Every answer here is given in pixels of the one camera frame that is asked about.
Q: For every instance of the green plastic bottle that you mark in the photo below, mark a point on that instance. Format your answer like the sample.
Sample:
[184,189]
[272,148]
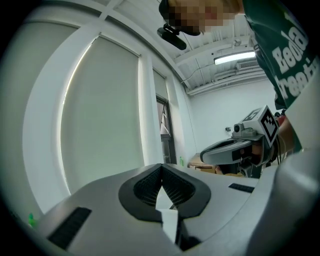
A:
[182,161]

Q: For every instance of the narrow white roller blind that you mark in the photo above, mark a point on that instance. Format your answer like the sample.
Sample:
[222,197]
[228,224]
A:
[160,85]

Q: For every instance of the person's right forearm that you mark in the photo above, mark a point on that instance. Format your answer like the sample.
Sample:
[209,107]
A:
[287,135]

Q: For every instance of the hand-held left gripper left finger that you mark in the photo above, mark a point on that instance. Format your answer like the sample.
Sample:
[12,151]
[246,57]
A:
[100,220]

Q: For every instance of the white ceiling air vent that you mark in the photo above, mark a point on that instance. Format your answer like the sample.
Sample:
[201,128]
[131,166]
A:
[247,65]

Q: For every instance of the wooden table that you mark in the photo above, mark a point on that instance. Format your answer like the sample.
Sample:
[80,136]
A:
[200,163]

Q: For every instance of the small ceiling sensor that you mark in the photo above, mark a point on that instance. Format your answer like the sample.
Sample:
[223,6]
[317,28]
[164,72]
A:
[236,43]

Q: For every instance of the white ceiling pipe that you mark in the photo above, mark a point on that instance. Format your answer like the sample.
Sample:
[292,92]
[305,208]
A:
[225,83]

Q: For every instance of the person's head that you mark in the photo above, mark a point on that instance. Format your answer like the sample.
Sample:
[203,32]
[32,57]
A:
[195,15]

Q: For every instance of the wide white roller blind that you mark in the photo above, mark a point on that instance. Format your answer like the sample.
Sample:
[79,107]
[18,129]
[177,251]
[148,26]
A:
[100,120]
[32,100]

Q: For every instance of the person's right hand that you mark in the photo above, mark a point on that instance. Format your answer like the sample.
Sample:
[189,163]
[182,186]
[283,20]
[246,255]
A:
[257,153]

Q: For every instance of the dark framed open window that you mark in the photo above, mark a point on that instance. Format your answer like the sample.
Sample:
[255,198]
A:
[166,130]

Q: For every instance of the black head-worn camera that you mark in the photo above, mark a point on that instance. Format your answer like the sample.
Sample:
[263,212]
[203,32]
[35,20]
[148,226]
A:
[172,36]

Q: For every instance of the person's light grey trousers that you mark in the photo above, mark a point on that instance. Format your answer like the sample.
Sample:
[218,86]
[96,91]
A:
[300,200]

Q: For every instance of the small green object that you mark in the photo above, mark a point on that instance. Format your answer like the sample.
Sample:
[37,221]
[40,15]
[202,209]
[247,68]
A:
[31,218]

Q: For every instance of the wall socket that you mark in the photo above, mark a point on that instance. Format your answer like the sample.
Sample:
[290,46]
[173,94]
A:
[228,129]

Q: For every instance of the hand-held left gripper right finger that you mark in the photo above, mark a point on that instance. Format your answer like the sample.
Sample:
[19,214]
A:
[220,200]

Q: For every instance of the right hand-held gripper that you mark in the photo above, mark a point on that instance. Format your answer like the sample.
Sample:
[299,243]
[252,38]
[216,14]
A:
[268,125]

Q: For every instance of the person's green printed shirt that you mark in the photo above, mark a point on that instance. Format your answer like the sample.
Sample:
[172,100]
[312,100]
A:
[275,30]

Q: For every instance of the long ceiling light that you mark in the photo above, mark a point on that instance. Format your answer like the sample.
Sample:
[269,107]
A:
[233,58]

